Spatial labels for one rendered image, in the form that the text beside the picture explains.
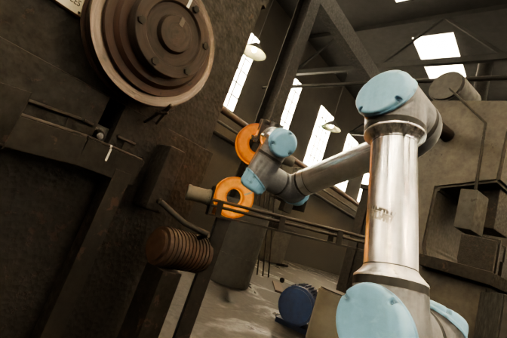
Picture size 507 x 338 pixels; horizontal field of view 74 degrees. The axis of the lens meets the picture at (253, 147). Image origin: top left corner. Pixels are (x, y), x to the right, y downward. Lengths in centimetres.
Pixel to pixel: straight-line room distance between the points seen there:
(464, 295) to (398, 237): 247
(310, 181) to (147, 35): 66
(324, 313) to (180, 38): 98
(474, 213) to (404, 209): 231
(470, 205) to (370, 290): 242
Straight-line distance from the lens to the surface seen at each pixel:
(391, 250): 60
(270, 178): 91
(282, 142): 88
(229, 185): 126
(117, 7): 116
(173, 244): 113
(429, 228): 328
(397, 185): 63
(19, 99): 80
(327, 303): 116
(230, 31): 166
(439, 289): 313
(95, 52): 113
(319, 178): 92
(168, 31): 115
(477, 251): 720
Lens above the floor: 61
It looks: 13 degrees up
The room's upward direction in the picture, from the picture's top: 20 degrees clockwise
